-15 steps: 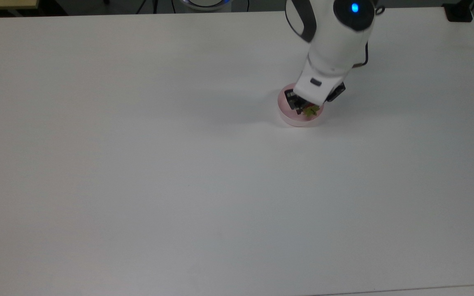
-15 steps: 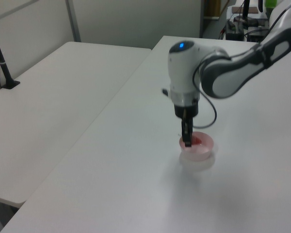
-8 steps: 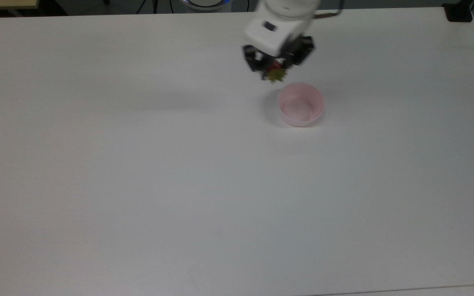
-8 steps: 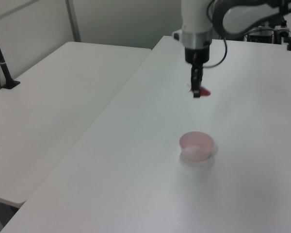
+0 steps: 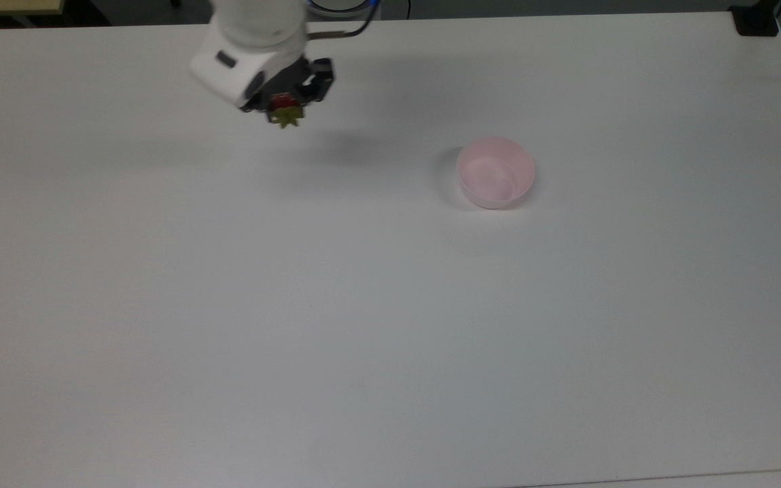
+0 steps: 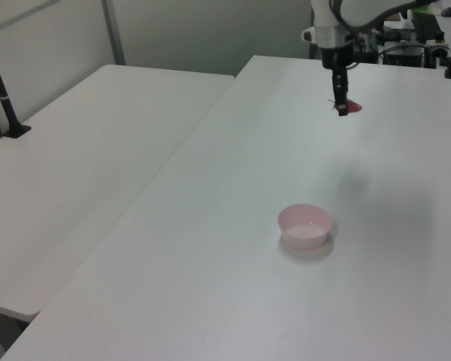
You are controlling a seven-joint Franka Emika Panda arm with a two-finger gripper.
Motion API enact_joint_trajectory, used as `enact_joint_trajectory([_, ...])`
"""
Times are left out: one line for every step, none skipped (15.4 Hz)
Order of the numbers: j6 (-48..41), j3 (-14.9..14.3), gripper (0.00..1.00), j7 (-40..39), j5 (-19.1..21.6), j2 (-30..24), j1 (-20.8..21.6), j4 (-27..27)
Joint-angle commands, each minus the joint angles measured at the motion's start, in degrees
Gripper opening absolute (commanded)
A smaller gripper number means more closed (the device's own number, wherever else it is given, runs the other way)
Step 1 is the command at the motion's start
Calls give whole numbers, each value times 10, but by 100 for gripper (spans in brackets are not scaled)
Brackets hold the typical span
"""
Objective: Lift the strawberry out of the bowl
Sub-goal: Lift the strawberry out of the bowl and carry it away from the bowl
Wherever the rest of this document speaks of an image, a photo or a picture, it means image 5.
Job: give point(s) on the black camera stand clamp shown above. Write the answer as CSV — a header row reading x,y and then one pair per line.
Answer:
x,y
756,19

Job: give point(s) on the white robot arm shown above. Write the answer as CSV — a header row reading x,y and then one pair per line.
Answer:
x,y
248,47

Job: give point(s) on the pink plastic bowl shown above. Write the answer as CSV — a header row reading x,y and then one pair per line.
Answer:
x,y
495,173

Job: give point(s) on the red strawberry with green leaves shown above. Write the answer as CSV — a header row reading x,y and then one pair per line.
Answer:
x,y
287,112

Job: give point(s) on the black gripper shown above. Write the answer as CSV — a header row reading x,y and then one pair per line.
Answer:
x,y
289,78

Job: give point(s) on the wooden furniture edge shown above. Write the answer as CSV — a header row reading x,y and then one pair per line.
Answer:
x,y
7,6

